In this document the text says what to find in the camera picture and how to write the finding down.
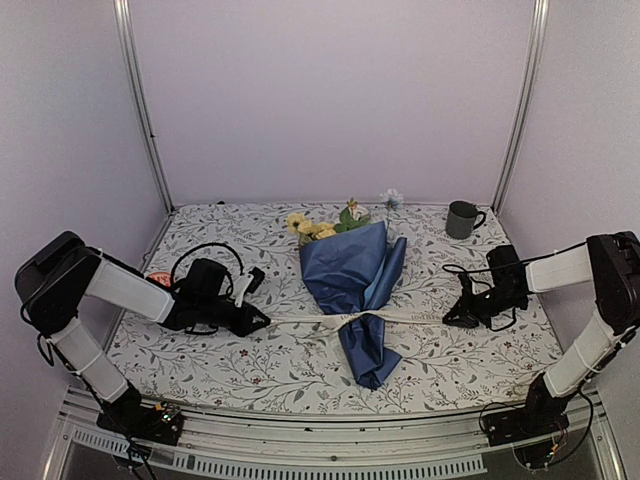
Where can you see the aluminium frame post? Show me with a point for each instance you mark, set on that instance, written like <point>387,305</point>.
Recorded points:
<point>532,63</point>
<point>124,26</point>

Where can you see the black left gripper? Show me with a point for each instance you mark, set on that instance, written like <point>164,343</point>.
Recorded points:
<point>243,326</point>

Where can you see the blue wrapping paper sheet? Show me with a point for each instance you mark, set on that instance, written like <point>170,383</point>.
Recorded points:
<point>353,272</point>

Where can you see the left aluminium frame post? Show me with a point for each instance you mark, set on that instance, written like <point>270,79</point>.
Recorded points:
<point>124,26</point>

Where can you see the white fake flower stem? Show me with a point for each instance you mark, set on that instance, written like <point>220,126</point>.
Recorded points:
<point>353,216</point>

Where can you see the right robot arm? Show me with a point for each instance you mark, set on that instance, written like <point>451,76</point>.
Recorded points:
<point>590,291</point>

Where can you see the right aluminium frame post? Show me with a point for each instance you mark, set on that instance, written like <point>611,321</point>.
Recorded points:
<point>532,63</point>

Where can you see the floral patterned tablecloth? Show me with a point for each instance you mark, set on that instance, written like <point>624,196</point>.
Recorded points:
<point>298,309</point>

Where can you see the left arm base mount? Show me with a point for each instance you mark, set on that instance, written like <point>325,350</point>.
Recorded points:
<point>136,421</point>

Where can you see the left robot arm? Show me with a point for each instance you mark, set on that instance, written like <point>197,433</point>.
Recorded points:
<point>55,282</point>

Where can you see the clear plastic wrap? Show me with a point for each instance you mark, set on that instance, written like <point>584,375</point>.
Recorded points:
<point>335,322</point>

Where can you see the dark grey metal mug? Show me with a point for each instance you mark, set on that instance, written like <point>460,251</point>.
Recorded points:
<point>462,219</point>

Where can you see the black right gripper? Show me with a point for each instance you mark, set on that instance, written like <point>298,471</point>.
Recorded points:
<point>467,307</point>

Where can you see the pale blue fake flower stem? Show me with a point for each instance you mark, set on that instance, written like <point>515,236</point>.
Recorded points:
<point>393,201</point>

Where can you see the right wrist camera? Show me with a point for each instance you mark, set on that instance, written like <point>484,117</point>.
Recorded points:
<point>466,285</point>

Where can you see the front aluminium rail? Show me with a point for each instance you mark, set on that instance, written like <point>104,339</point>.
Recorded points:
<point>227,444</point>

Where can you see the red patterned small dish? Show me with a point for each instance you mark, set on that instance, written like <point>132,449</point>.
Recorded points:
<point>162,278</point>

